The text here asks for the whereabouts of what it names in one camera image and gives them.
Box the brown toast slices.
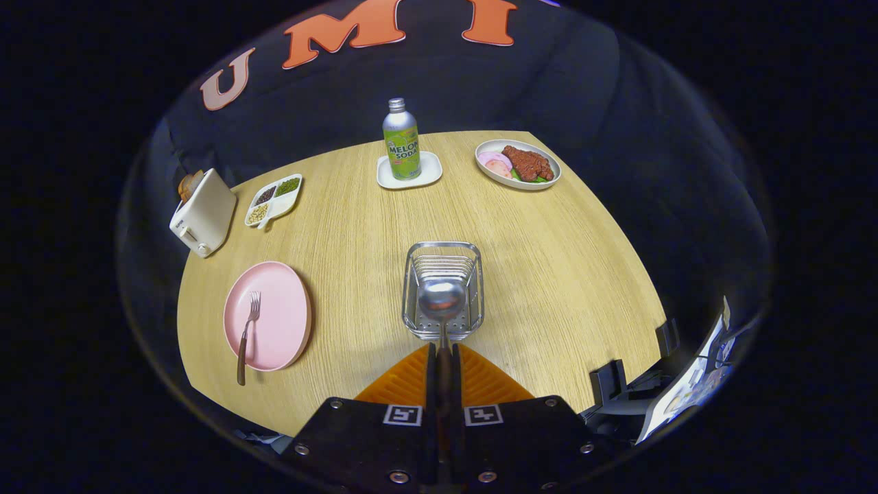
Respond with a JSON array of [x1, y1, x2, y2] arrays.
[[178, 169, 205, 202]]

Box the white oval food plate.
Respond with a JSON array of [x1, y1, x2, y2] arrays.
[[475, 139, 562, 191]]

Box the pink ham slices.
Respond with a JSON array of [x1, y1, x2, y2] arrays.
[[479, 152, 514, 180]]

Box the white square coaster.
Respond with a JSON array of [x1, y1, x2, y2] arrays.
[[377, 151, 443, 190]]

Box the metal fork with wooden handle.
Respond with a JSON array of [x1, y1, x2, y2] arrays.
[[237, 291, 262, 386]]

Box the pink round plate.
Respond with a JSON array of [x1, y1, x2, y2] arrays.
[[223, 261, 313, 373]]

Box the white compartment dish with beans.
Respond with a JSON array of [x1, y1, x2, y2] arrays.
[[244, 174, 304, 230]]

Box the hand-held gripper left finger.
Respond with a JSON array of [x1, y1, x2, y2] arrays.
[[281, 342, 440, 494]]

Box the red meat piece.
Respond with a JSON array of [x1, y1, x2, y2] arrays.
[[501, 145, 555, 183]]

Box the metal spoon with wooden handle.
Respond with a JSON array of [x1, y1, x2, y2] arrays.
[[417, 277, 468, 412]]

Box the black backdrop cloth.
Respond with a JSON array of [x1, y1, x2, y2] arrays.
[[117, 0, 776, 440]]

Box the metal wire cutlery basket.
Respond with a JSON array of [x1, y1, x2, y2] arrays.
[[401, 241, 486, 342]]

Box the silver green soda bottle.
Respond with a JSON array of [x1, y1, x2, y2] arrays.
[[382, 97, 422, 181]]

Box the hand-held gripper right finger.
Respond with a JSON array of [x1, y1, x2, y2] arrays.
[[449, 342, 616, 494]]

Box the cream white toaster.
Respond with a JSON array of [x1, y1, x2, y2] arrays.
[[169, 168, 238, 259]]

